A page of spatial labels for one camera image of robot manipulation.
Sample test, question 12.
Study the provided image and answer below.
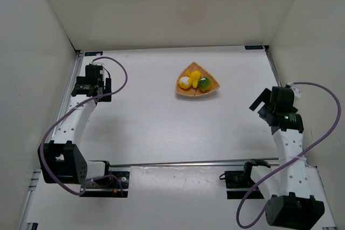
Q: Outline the green peeled fake lime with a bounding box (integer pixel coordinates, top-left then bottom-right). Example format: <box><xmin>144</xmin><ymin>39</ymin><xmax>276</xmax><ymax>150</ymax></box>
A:
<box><xmin>198</xmin><ymin>77</ymin><xmax>212</xmax><ymax>92</ymax></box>

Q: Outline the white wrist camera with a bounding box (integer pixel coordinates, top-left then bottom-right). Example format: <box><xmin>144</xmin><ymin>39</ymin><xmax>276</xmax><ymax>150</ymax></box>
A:
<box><xmin>91</xmin><ymin>62</ymin><xmax>105</xmax><ymax>80</ymax></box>
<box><xmin>285</xmin><ymin>82</ymin><xmax>302</xmax><ymax>102</ymax></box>

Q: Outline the woven bamboo fruit bowl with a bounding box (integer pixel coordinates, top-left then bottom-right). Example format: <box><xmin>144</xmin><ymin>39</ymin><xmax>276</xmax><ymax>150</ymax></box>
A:
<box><xmin>175</xmin><ymin>62</ymin><xmax>220</xmax><ymax>97</ymax></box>

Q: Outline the yellow fake pear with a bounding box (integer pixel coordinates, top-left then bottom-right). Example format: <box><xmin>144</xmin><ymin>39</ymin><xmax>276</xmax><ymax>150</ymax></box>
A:
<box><xmin>186</xmin><ymin>69</ymin><xmax>202</xmax><ymax>89</ymax></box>

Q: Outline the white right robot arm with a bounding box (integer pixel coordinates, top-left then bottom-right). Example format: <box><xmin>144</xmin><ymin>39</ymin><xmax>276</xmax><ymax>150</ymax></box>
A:
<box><xmin>244</xmin><ymin>87</ymin><xmax>325</xmax><ymax>229</ymax></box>

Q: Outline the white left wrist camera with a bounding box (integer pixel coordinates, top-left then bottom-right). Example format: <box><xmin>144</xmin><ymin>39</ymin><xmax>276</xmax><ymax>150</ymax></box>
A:
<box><xmin>91</xmin><ymin>62</ymin><xmax>105</xmax><ymax>80</ymax></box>

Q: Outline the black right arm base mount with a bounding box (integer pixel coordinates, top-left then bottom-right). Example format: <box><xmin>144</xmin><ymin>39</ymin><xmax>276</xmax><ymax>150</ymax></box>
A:
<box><xmin>219</xmin><ymin>159</ymin><xmax>271</xmax><ymax>200</ymax></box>

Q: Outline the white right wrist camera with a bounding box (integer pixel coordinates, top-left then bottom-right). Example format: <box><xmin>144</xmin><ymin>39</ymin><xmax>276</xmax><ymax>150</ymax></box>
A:
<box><xmin>285</xmin><ymin>82</ymin><xmax>302</xmax><ymax>102</ymax></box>

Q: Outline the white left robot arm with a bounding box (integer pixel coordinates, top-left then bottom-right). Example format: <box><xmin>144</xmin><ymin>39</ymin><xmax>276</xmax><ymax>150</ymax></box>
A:
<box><xmin>44</xmin><ymin>63</ymin><xmax>111</xmax><ymax>184</ymax></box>

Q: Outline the blue label sticker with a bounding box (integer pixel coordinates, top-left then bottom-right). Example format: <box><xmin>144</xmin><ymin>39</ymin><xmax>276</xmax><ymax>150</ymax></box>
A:
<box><xmin>244</xmin><ymin>45</ymin><xmax>264</xmax><ymax>50</ymax></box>
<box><xmin>84</xmin><ymin>51</ymin><xmax>103</xmax><ymax>57</ymax></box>

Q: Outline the aluminium front rail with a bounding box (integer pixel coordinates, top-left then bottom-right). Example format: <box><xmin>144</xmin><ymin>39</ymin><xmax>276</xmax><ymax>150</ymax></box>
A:
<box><xmin>110</xmin><ymin>157</ymin><xmax>279</xmax><ymax>168</ymax></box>

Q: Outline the yellow peeled fake lemon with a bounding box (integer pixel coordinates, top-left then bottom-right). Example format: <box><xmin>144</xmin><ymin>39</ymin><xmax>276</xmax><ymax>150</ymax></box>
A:
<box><xmin>177</xmin><ymin>76</ymin><xmax>192</xmax><ymax>89</ymax></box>

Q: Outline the blue label sticker right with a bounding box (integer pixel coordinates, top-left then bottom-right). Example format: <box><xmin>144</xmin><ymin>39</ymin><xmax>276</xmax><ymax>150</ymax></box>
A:
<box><xmin>244</xmin><ymin>45</ymin><xmax>264</xmax><ymax>50</ymax></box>

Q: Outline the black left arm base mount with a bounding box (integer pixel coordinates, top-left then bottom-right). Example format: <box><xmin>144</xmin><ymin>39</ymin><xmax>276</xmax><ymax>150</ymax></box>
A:
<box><xmin>81</xmin><ymin>168</ymin><xmax>130</xmax><ymax>198</ymax></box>

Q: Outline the blue label sticker left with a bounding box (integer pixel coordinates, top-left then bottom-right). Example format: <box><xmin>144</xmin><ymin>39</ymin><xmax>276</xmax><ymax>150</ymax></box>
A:
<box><xmin>84</xmin><ymin>51</ymin><xmax>103</xmax><ymax>57</ymax></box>

